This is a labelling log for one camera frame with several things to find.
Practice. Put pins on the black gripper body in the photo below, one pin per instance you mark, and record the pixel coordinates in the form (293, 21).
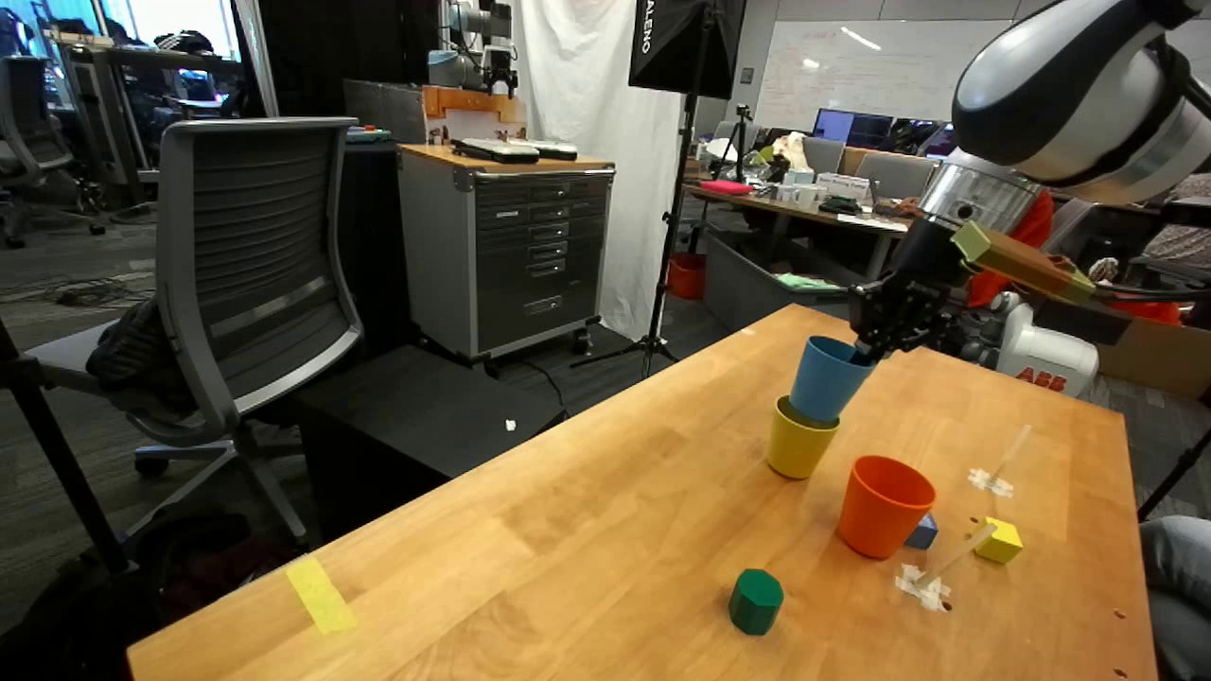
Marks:
(923, 298)

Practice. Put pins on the blue plastic cup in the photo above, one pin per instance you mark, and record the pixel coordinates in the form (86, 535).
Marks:
(827, 384)

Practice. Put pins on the yellow plastic cup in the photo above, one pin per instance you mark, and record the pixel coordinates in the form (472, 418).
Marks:
(797, 447)

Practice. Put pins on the orange plastic cup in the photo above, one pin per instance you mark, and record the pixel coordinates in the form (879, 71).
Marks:
(879, 511)

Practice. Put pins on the white ABB robot base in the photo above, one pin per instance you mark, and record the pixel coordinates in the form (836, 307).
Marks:
(1041, 347)

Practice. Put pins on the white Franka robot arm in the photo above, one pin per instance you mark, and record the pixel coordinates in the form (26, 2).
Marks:
(1084, 87)

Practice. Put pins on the cluttered wooden desk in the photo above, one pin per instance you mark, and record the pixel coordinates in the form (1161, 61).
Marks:
(807, 214)

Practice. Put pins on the blue cube block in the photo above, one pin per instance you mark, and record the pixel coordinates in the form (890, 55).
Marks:
(925, 535)

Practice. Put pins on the red bucket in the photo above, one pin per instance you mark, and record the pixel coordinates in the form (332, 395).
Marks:
(686, 277)

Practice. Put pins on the yellow cube block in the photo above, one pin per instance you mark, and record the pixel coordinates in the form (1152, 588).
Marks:
(1000, 544)

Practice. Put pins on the white stick marker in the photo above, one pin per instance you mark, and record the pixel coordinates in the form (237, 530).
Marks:
(925, 588)

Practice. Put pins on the black light stand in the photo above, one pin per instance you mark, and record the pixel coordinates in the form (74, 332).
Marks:
(684, 190)

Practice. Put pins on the brown cardboard box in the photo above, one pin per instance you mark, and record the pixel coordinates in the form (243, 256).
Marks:
(1161, 360)

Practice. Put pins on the green cylinder block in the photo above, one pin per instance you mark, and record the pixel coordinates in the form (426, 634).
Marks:
(754, 608)

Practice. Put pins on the black softbox light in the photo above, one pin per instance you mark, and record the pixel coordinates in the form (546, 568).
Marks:
(684, 43)

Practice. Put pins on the grey drawer cabinet wood top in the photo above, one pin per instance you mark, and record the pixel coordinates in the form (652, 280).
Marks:
(506, 250)

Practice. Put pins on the leg in grey jeans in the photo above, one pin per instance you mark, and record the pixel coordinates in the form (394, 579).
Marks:
(1178, 592)

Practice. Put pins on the white curtain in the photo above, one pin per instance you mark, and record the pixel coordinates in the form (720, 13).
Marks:
(570, 79)

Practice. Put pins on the flat devices on cabinet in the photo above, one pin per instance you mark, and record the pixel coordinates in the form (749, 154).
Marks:
(498, 148)

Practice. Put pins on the orange cardboard box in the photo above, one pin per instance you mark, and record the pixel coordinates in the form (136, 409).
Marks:
(476, 116)

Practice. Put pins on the black cloth-covered cart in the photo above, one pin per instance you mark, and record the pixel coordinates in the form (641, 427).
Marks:
(372, 241)

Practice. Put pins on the black curtain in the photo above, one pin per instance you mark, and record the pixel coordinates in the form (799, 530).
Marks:
(355, 50)

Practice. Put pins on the grey mesh office chair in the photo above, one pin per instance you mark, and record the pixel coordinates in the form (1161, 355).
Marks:
(250, 250)

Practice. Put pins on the black tripod leg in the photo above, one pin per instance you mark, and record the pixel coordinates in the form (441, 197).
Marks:
(50, 441)

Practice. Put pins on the dark background office chair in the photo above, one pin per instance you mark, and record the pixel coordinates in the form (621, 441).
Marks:
(26, 128)

